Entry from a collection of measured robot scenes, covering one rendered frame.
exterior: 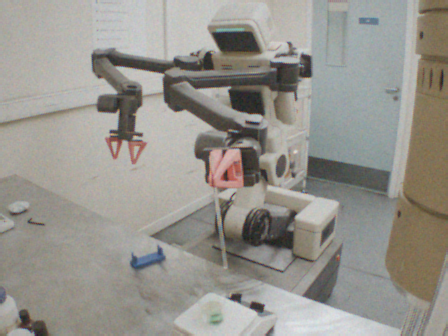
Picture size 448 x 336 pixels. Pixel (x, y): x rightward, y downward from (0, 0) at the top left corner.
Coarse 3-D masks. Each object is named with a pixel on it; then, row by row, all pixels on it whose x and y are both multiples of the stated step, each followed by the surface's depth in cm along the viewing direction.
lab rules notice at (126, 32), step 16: (96, 0) 186; (112, 0) 195; (128, 0) 204; (144, 0) 215; (96, 16) 189; (112, 16) 198; (128, 16) 208; (144, 16) 218; (96, 32) 192; (112, 32) 201; (128, 32) 211; (144, 32) 221; (96, 48) 194; (128, 48) 214; (144, 48) 224
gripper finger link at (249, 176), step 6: (216, 150) 62; (216, 156) 60; (216, 162) 59; (216, 168) 59; (210, 174) 57; (222, 174) 62; (246, 174) 63; (252, 174) 62; (210, 180) 56; (222, 180) 62; (246, 180) 62; (252, 180) 62; (210, 186) 56; (246, 186) 62; (252, 186) 62
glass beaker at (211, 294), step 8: (200, 288) 64; (208, 288) 65; (216, 288) 65; (224, 288) 64; (200, 296) 61; (208, 296) 60; (216, 296) 61; (224, 296) 62; (200, 304) 62; (208, 304) 61; (216, 304) 61; (224, 304) 63; (200, 312) 63; (208, 312) 62; (216, 312) 62; (224, 312) 63; (200, 320) 64; (208, 320) 62; (216, 320) 62; (224, 320) 64
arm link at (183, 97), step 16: (176, 80) 98; (176, 96) 97; (192, 96) 92; (176, 112) 103; (192, 112) 93; (208, 112) 86; (224, 112) 83; (240, 112) 82; (224, 128) 82; (240, 128) 76
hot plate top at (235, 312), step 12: (228, 300) 70; (192, 312) 67; (228, 312) 67; (240, 312) 67; (252, 312) 67; (180, 324) 63; (192, 324) 63; (204, 324) 63; (228, 324) 63; (240, 324) 63
